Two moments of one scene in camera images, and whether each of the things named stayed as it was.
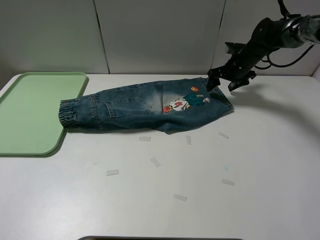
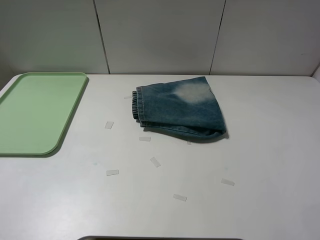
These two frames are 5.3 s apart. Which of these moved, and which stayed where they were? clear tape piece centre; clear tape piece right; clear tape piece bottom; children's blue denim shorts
Moved: children's blue denim shorts
Stayed: clear tape piece right; clear tape piece centre; clear tape piece bottom
